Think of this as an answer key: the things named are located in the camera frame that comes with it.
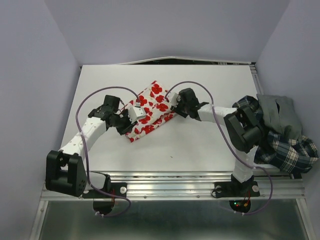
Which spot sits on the red poppy floral skirt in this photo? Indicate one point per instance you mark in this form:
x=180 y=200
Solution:
x=152 y=100

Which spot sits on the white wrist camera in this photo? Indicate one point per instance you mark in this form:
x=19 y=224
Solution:
x=136 y=113
x=173 y=99

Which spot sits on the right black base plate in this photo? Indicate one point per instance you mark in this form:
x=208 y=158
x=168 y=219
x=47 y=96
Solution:
x=228 y=189

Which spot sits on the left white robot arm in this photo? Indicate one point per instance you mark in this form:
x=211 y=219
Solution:
x=67 y=168

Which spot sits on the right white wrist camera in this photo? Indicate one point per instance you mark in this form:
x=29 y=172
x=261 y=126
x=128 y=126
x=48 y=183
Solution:
x=173 y=99

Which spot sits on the navy plaid skirt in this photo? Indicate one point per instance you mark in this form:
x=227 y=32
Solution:
x=288 y=155

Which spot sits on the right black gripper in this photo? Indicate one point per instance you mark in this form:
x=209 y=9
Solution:
x=177 y=110

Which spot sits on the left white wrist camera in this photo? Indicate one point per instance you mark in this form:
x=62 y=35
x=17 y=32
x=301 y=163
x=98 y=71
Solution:
x=136 y=113

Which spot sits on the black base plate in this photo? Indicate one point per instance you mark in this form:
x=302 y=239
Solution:
x=112 y=188
x=228 y=189

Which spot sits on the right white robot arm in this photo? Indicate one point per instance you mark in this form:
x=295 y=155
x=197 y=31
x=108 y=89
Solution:
x=238 y=126

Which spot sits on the grey skirt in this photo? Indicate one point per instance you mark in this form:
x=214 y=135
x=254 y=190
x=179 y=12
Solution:
x=280 y=116

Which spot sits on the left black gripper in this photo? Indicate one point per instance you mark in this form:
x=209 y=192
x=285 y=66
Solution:
x=129 y=126

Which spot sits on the aluminium frame rail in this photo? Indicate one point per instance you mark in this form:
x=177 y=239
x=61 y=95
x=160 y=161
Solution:
x=198 y=185

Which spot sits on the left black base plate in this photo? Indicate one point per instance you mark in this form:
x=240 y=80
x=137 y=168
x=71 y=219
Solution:
x=112 y=188

